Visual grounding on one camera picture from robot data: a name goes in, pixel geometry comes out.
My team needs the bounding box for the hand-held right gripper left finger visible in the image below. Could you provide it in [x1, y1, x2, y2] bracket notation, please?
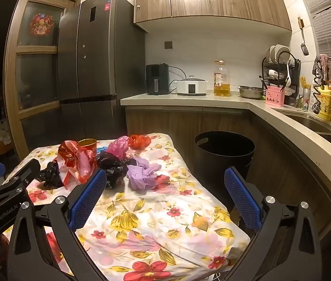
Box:
[7, 168, 109, 281]

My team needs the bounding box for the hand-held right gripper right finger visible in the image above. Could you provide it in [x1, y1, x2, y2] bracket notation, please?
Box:
[224, 166, 322, 281]

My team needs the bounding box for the small black plastic bag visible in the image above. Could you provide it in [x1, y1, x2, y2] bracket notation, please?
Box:
[35, 161, 65, 189]

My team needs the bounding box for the red and white plastic bag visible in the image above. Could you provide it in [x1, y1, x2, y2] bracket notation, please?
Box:
[57, 140, 98, 189]

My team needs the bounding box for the large black plastic bag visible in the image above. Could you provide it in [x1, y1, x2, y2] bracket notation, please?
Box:
[97, 152, 138, 189]

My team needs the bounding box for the black trash bin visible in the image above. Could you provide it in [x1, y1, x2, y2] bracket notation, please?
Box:
[195, 131, 255, 186]

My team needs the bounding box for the red and gold can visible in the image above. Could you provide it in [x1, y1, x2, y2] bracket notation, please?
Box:
[78, 138, 98, 158]

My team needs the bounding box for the purple plastic bag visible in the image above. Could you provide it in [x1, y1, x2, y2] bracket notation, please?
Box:
[127, 156, 161, 191]

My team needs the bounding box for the pink plastic bag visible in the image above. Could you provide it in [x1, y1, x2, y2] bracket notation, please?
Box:
[105, 136, 131, 161]

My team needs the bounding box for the wooden kitchen counter cabinet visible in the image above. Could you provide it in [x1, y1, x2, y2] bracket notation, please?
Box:
[120, 92, 331, 240]

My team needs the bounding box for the wooden glass door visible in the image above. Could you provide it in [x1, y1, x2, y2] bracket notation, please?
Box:
[3, 0, 82, 161]

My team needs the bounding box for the floral printed cloth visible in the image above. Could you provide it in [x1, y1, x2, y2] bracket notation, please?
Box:
[2, 133, 251, 281]

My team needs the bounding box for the steel sink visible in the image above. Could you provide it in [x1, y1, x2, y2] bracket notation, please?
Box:
[282, 114, 331, 137]

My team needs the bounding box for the pink utensil holder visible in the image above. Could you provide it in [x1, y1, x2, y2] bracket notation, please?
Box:
[265, 86, 285, 106]

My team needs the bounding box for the steel mixing bowl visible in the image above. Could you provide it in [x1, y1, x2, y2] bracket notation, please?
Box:
[238, 85, 265, 99]

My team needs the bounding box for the cooking oil bottle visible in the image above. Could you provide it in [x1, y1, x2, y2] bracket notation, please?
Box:
[214, 60, 231, 97]

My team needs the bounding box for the silver drink can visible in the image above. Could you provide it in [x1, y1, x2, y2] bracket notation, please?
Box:
[302, 88, 312, 112]

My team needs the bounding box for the white electric cooker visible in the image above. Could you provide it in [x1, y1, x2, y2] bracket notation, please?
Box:
[177, 76, 207, 96]

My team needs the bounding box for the yellow detergent bottle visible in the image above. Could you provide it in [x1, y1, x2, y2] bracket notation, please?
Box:
[317, 84, 331, 121]

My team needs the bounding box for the dark grey refrigerator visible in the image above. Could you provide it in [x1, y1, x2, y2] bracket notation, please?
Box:
[58, 0, 146, 141]

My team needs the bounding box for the black dish rack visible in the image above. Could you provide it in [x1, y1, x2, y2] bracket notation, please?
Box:
[261, 44, 301, 107]

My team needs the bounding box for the dark air fryer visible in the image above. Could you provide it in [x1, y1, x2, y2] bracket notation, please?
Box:
[146, 63, 170, 96]

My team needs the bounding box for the red floral door decoration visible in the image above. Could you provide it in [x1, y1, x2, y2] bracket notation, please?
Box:
[30, 13, 52, 36]

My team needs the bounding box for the large grey plate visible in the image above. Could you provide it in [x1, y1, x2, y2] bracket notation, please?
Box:
[275, 44, 290, 62]

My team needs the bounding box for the pink rag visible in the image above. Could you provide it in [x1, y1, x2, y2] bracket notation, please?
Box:
[314, 53, 331, 81]

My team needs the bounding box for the hanging metal spatula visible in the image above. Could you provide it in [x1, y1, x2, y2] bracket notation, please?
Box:
[298, 17, 310, 56]

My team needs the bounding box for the black power cable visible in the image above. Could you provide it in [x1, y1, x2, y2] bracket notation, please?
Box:
[168, 67, 187, 93]

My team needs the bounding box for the wooden wall cabinet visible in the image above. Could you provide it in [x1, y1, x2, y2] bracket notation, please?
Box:
[133, 0, 293, 33]

